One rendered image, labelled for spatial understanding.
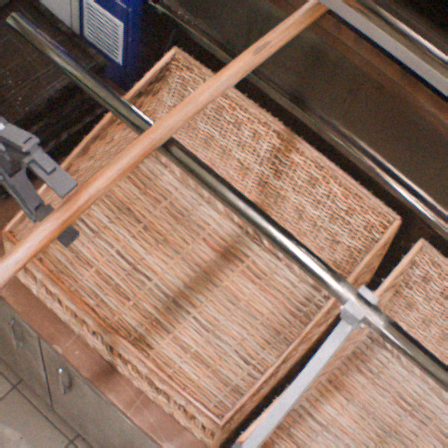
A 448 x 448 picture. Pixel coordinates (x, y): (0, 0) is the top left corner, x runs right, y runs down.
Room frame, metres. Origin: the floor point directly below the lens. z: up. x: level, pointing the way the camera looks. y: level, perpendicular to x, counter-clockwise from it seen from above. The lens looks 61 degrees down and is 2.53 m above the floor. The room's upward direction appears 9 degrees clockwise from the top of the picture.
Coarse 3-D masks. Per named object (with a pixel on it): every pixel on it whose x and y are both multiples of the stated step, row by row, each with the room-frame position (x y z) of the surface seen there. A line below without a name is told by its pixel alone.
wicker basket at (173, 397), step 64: (192, 64) 1.29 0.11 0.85; (128, 128) 1.22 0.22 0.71; (192, 128) 1.24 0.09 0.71; (256, 128) 1.19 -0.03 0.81; (128, 192) 1.15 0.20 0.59; (192, 192) 1.17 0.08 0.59; (320, 192) 1.10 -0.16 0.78; (64, 256) 0.98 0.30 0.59; (128, 256) 1.01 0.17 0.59; (192, 256) 1.03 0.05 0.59; (256, 256) 1.05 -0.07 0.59; (320, 256) 1.04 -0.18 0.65; (64, 320) 0.85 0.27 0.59; (128, 320) 0.87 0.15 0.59; (192, 320) 0.90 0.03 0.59; (256, 320) 0.92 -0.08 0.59; (320, 320) 0.85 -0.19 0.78; (192, 384) 0.77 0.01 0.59; (256, 384) 0.72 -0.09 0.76
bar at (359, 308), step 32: (32, 32) 1.06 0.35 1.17; (64, 64) 1.01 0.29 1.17; (96, 96) 0.96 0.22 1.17; (192, 160) 0.87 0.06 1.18; (224, 192) 0.83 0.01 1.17; (256, 224) 0.79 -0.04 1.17; (288, 256) 0.75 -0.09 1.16; (352, 288) 0.71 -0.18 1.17; (352, 320) 0.67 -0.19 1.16; (384, 320) 0.67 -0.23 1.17; (320, 352) 0.64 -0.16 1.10; (416, 352) 0.63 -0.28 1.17
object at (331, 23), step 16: (288, 0) 1.24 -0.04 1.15; (304, 0) 1.22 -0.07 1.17; (320, 16) 1.20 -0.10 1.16; (336, 16) 1.19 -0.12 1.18; (336, 32) 1.18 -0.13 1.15; (352, 32) 1.16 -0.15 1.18; (368, 48) 1.14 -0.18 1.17; (384, 48) 1.14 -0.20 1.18; (384, 64) 1.12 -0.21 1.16; (400, 64) 1.11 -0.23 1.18; (400, 80) 1.10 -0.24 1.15; (416, 80) 1.09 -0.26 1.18; (416, 96) 1.08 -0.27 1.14; (432, 96) 1.07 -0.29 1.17
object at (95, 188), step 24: (312, 0) 1.19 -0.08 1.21; (288, 24) 1.13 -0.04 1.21; (264, 48) 1.07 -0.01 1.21; (240, 72) 1.02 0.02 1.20; (192, 96) 0.96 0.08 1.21; (216, 96) 0.97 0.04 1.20; (168, 120) 0.91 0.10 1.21; (144, 144) 0.86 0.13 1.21; (120, 168) 0.82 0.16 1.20; (96, 192) 0.78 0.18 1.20; (48, 216) 0.73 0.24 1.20; (72, 216) 0.74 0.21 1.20; (24, 240) 0.68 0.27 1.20; (48, 240) 0.69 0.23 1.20; (0, 264) 0.64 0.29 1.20; (24, 264) 0.65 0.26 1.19; (0, 288) 0.61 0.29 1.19
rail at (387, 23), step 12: (348, 0) 1.01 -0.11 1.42; (360, 0) 1.01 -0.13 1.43; (360, 12) 1.00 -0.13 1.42; (372, 12) 0.99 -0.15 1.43; (384, 12) 1.00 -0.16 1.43; (384, 24) 0.98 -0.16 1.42; (396, 24) 0.98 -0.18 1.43; (396, 36) 0.96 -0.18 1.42; (408, 36) 0.96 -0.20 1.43; (408, 48) 0.95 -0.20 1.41; (420, 48) 0.94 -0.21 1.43; (432, 48) 0.95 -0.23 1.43; (432, 60) 0.93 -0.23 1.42; (444, 60) 0.93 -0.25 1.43; (444, 72) 0.92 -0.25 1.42
